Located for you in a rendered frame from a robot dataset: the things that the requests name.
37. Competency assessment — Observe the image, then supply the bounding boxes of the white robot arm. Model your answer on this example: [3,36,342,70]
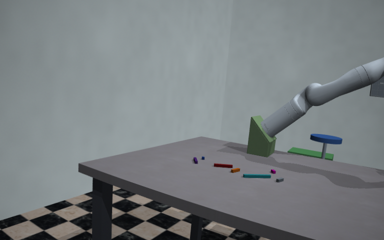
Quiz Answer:
[261,57,384,138]

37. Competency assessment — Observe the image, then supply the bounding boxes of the short grey rod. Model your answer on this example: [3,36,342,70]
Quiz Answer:
[276,177,284,183]

